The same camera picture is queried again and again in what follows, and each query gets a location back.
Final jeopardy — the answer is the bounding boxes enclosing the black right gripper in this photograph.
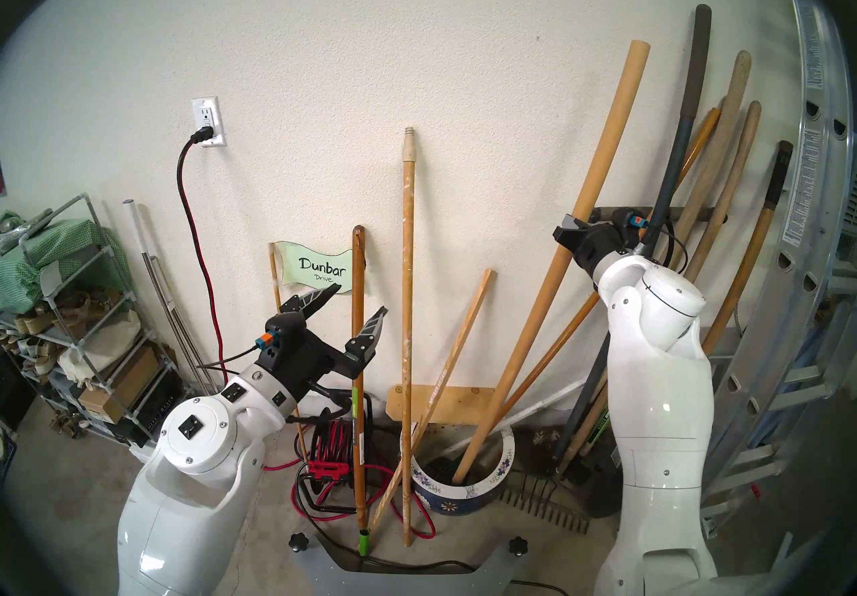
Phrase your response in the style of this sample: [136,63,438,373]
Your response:
[554,213,647,282]

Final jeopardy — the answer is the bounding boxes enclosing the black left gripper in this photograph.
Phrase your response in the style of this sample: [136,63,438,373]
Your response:
[258,283,390,405]

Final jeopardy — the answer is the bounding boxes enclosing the paint-spattered pole with threaded tip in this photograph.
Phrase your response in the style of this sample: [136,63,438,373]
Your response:
[400,127,417,547]

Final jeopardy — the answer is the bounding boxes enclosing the thin square wooden stick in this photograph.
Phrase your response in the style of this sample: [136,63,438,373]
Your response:
[368,268,497,534]

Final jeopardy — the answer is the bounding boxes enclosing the plain light wooden dowel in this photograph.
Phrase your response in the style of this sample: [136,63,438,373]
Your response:
[453,40,651,485]

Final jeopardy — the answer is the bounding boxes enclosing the blue floral ceramic pot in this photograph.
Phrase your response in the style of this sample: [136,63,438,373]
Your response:
[400,424,516,516]

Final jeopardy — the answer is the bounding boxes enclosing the Dunbar Drive flag sign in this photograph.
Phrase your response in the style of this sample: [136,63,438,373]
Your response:
[268,241,354,463]

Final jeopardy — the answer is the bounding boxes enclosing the light wooden board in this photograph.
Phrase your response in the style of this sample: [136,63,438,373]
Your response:
[386,385,496,426]

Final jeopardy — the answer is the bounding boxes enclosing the thin metal rod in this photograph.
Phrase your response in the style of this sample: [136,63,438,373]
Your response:
[142,253,208,395]

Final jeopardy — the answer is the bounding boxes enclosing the long white pipe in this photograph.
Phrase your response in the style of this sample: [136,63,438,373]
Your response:
[439,380,587,461]

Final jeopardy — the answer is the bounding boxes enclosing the white pipe and metal rods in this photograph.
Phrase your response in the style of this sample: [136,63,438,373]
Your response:
[122,200,215,395]

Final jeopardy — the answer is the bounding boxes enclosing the black shoe box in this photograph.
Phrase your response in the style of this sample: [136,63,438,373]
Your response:
[107,374,181,448]

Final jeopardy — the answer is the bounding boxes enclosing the aluminium extension ladder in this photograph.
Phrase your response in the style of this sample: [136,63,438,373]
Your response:
[696,0,857,535]

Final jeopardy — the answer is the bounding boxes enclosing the brown cardboard box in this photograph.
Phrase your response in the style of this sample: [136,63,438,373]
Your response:
[77,346,161,425]

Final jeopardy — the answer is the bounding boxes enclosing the cream fabric bag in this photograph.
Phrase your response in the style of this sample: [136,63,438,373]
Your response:
[57,310,143,385]

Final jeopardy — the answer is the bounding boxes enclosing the metal garden rake head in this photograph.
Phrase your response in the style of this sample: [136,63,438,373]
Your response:
[499,471,591,535]

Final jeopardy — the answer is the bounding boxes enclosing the green checkered cloth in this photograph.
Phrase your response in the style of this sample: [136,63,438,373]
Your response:
[0,210,128,314]

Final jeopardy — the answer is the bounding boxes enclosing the grey metal shoe rack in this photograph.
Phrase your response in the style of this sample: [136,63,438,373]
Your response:
[0,193,181,465]

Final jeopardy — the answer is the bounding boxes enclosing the cork wedge sandal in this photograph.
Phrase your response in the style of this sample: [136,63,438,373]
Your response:
[7,302,46,336]

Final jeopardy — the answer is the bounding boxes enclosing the silver glitter shoe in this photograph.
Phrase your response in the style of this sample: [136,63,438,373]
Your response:
[0,208,54,254]

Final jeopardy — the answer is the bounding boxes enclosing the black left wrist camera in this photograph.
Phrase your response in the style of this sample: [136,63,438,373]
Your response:
[264,312,312,354]

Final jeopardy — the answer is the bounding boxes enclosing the brown handle with green tip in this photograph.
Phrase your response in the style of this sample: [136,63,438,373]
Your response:
[352,225,370,557]

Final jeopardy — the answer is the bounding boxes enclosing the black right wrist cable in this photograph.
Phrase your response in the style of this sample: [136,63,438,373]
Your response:
[643,217,690,267]

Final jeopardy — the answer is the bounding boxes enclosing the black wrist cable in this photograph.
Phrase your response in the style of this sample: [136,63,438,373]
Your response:
[643,217,690,267]
[198,344,268,378]

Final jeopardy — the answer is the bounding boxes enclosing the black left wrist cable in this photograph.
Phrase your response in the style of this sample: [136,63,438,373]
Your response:
[198,344,268,378]

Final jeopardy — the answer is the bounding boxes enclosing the red extension cord reel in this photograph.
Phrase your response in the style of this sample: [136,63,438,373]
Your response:
[291,414,437,540]

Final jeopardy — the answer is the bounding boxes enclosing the slim pale wooden handle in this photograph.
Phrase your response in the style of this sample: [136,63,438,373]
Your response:
[684,101,763,284]

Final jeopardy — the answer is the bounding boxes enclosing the brown handle with black grip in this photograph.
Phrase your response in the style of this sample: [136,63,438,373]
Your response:
[702,140,794,356]

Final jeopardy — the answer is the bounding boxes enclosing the grey foam-grip long handle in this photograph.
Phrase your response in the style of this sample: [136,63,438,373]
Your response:
[552,4,712,463]

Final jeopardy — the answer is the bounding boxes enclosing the black and red power cord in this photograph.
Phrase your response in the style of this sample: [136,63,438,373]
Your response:
[176,126,230,388]

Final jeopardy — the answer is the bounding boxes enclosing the white wall outlet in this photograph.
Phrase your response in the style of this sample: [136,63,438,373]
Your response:
[191,97,227,148]

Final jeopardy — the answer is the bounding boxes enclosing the tan strappy sandal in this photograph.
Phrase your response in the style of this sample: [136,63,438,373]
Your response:
[55,288,118,326]
[40,409,82,441]

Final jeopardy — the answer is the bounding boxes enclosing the black floor cable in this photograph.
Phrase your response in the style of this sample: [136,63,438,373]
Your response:
[295,467,483,572]

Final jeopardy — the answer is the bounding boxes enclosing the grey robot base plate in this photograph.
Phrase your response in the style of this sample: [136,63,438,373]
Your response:
[291,534,530,596]

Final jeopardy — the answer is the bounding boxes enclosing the white strappy sandal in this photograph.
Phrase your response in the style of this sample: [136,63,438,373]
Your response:
[10,335,56,376]

